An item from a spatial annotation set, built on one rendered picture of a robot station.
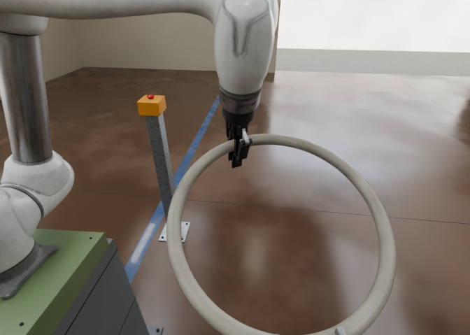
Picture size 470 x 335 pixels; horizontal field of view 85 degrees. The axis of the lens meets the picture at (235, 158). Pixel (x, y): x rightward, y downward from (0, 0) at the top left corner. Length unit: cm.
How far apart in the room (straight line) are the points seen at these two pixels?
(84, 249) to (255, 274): 118
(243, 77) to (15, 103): 64
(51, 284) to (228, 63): 78
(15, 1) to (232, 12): 37
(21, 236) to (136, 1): 71
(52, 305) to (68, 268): 11
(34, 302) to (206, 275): 115
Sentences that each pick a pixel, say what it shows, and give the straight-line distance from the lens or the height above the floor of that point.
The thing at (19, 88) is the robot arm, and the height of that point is 137.
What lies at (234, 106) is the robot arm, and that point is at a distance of 54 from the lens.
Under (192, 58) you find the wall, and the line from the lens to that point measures 662.
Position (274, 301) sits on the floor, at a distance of 180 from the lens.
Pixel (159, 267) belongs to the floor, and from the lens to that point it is 198.
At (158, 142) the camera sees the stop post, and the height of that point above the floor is 82.
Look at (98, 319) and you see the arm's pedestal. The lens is 117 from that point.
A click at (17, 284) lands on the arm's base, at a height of 89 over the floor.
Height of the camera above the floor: 157
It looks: 33 degrees down
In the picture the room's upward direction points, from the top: straight up
